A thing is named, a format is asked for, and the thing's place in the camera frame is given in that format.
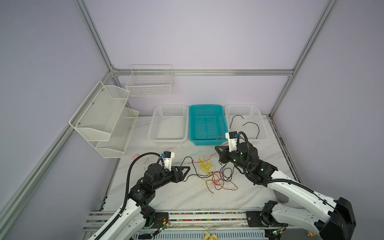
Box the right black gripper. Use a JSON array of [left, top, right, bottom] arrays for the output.
[[213, 144, 249, 172]]

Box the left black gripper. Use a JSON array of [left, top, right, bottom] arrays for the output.
[[152, 166, 190, 191]]

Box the short black cable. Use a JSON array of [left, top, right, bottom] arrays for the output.
[[229, 114, 261, 140]]

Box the red cable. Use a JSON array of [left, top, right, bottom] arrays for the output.
[[191, 134, 239, 194]]

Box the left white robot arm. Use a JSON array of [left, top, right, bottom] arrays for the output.
[[89, 151, 191, 240]]

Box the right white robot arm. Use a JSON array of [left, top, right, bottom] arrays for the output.
[[215, 132, 357, 240]]

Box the teal plastic basket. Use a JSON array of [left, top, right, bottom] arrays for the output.
[[189, 105, 228, 146]]

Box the right white plastic basket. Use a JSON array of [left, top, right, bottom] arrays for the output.
[[224, 104, 269, 142]]

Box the white plastic basket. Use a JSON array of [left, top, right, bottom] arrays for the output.
[[148, 105, 189, 145], [224, 104, 269, 142]]

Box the left white plastic basket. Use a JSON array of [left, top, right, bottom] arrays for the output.
[[148, 105, 189, 145]]

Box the yellow object at front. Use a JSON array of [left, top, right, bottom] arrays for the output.
[[203, 231, 219, 240]]

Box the white two-tier mesh shelf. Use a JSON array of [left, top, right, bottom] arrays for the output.
[[69, 81, 139, 159]]

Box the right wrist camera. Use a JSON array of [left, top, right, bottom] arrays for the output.
[[225, 132, 238, 153]]

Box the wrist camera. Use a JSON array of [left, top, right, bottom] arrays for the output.
[[163, 159, 173, 170], [225, 132, 238, 153]]

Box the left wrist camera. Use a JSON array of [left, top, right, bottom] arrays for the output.
[[163, 159, 173, 170]]

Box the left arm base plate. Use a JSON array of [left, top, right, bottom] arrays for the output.
[[144, 212, 169, 229]]

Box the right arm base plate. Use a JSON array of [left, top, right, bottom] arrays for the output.
[[246, 211, 288, 228]]

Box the white wire wall basket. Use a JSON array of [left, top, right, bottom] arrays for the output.
[[126, 65, 175, 97]]

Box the aluminium front rail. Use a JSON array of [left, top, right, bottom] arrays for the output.
[[80, 207, 334, 233]]

